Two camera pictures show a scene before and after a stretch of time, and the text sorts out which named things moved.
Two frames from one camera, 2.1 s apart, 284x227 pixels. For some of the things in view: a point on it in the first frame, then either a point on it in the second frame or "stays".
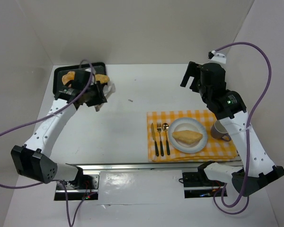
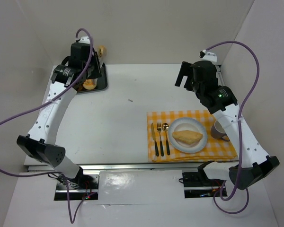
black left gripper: (99, 93) -> (96, 68)
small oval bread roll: (103, 78) -> (102, 50)
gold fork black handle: (159, 129) stays
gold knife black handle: (154, 137) stays
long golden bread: (186, 136) stays
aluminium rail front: (161, 168) stays
